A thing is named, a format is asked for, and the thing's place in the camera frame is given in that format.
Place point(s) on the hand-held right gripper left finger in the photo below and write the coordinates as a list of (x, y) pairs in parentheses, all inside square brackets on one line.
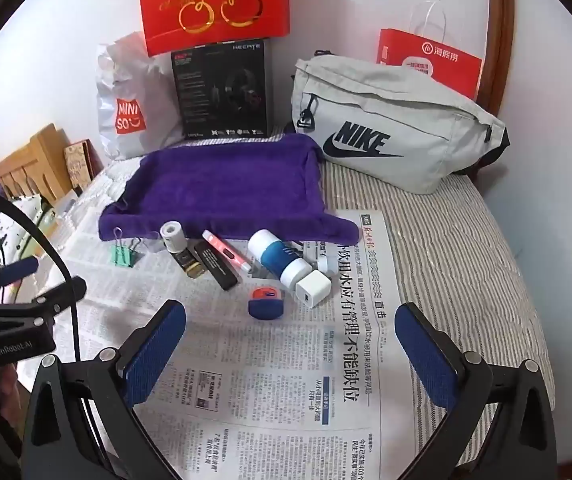
[(156, 355)]

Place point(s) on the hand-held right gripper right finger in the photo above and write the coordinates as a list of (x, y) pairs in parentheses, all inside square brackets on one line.
[(425, 355)]

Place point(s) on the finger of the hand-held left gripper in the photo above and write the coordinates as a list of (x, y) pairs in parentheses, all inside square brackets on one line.
[(21, 267), (66, 290)]

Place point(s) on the green binder clip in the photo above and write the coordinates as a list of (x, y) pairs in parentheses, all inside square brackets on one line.
[(127, 255)]

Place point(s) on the black gold rectangular box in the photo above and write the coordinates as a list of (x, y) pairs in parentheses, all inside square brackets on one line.
[(189, 263)]

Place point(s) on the clear plastic cup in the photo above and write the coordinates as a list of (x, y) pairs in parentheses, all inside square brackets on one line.
[(153, 244)]

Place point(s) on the black rectangular device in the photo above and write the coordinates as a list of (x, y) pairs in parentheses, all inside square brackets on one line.
[(218, 272)]

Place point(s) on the white tape roll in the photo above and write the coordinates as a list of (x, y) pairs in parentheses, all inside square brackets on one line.
[(173, 239)]

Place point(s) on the blue orange eraser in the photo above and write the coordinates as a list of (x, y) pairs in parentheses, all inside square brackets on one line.
[(266, 307)]

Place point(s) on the pink white utility knife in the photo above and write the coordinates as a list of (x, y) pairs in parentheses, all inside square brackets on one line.
[(223, 252)]

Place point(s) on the white charger cube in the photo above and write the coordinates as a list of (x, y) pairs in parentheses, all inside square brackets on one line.
[(316, 285)]

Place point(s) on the white usb plug light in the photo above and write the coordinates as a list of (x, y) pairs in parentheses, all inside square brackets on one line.
[(322, 262)]

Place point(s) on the blue white bottle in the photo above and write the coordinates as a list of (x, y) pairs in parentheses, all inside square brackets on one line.
[(276, 255)]

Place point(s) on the white floral cloth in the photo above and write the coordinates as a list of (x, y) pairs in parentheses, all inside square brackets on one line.
[(41, 210)]

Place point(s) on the clear plastic box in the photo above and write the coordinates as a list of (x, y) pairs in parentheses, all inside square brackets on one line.
[(68, 205)]

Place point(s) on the newspaper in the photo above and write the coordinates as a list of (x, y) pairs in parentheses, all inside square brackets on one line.
[(266, 385)]

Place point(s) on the wooden desk organiser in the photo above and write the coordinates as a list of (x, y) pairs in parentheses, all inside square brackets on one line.
[(41, 155)]

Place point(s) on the brown illustrated notebook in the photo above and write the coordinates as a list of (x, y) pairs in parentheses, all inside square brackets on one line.
[(77, 165)]

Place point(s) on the purple towel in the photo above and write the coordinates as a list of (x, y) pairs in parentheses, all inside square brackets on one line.
[(216, 185)]

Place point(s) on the white plastic shopping bag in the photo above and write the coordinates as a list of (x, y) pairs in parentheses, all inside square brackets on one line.
[(131, 75)]

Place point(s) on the black headset box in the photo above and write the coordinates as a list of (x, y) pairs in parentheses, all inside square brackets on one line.
[(216, 90)]

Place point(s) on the grey waist bag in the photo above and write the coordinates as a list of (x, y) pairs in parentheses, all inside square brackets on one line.
[(390, 105)]

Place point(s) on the red gift bag gold print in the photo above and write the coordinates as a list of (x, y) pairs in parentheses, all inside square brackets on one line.
[(166, 30)]

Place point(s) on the brown wooden headboard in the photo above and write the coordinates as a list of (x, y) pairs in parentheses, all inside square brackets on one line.
[(503, 20)]

